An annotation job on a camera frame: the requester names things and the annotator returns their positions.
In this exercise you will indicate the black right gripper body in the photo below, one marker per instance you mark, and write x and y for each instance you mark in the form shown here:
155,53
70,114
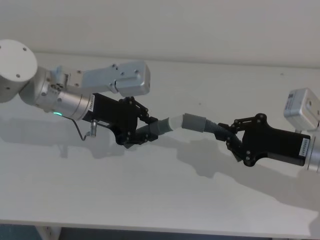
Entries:
275,143

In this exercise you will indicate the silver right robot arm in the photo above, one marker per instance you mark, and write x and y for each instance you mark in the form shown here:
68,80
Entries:
300,107

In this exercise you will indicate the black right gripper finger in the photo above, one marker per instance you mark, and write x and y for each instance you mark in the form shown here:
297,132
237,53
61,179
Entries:
232,147
240,122

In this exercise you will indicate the white table leg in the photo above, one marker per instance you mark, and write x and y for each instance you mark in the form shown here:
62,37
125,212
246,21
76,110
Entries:
49,233

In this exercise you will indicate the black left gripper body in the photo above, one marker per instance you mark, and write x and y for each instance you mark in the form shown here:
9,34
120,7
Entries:
112,113

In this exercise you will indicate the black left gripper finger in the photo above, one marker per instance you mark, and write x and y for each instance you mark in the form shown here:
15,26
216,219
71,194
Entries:
145,135
143,111

